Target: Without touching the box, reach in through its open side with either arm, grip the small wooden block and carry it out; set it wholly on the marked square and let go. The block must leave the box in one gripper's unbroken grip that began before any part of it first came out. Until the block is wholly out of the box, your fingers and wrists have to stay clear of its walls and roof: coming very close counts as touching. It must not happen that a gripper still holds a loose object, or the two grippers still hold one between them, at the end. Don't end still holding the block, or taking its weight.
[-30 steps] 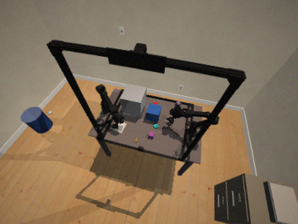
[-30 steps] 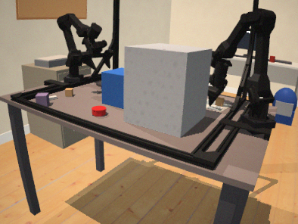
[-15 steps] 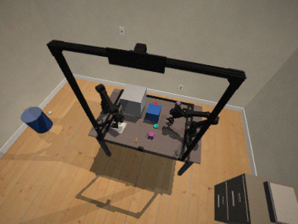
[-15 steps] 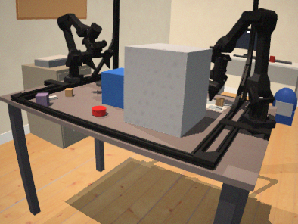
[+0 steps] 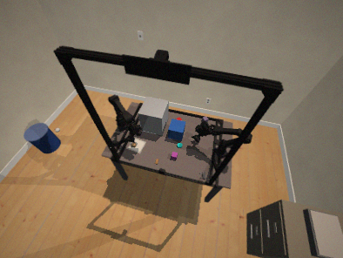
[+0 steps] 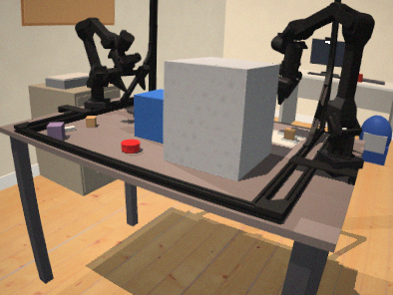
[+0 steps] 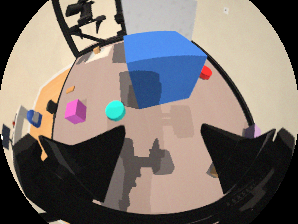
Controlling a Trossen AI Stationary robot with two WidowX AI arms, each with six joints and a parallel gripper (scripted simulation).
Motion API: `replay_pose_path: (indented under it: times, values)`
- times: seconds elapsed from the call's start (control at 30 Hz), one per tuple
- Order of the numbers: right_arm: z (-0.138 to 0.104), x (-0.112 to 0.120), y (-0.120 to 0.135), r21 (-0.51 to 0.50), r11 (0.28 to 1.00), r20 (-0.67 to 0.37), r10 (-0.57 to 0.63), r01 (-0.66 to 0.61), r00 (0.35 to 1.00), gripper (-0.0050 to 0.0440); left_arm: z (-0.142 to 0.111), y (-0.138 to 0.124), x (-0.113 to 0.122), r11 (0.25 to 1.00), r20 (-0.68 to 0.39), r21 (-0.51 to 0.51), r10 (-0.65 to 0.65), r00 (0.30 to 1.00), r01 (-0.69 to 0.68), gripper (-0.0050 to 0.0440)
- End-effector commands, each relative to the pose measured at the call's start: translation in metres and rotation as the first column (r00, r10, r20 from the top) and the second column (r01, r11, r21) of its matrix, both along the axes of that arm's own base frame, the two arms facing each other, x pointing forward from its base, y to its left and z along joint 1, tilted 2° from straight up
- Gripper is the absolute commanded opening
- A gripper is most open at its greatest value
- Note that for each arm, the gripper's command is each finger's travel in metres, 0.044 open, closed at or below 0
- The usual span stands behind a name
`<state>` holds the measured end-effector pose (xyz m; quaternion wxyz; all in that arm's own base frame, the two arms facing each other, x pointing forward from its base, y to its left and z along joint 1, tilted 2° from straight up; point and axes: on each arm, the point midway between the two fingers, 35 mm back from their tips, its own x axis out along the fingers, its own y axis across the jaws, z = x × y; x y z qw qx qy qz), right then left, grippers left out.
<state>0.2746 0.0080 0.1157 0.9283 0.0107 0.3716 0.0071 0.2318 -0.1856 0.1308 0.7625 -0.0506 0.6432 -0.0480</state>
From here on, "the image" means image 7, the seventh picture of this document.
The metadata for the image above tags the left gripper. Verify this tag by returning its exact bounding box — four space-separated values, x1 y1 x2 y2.
69 10 106 39

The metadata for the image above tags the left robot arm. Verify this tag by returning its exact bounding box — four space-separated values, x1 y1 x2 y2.
65 0 126 32

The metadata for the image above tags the red disk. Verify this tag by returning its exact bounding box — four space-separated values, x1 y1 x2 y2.
199 66 212 79

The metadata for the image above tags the purple cube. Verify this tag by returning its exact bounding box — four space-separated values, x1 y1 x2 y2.
245 124 261 139

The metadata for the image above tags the blue box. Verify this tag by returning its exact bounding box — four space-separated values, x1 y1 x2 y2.
123 31 207 109

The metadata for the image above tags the pink cube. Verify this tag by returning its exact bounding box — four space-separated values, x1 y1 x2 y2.
64 99 87 124

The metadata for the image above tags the white square marker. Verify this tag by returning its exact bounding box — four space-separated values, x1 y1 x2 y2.
87 46 112 63

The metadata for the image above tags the small tan wooden block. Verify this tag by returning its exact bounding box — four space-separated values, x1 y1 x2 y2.
210 167 218 178
93 46 101 54

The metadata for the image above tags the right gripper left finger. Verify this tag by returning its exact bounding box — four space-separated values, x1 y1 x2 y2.
38 125 126 203

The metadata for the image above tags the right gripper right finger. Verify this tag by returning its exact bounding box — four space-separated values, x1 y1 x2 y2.
200 123 276 194

